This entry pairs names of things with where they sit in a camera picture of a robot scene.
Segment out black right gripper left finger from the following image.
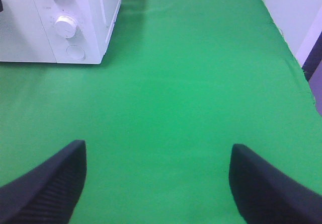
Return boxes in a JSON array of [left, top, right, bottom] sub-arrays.
[[1, 140, 87, 223]]

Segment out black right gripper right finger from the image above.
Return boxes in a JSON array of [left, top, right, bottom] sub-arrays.
[[228, 144, 321, 223]]

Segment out round white door release button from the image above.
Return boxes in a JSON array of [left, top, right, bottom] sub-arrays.
[[66, 45, 86, 60]]

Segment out white microwave knob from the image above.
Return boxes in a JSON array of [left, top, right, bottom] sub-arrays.
[[54, 15, 77, 39]]

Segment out green table cloth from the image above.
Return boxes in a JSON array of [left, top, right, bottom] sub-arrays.
[[1, 0, 321, 223]]

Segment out white microwave oven body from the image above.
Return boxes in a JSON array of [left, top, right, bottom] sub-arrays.
[[1, 0, 121, 64]]

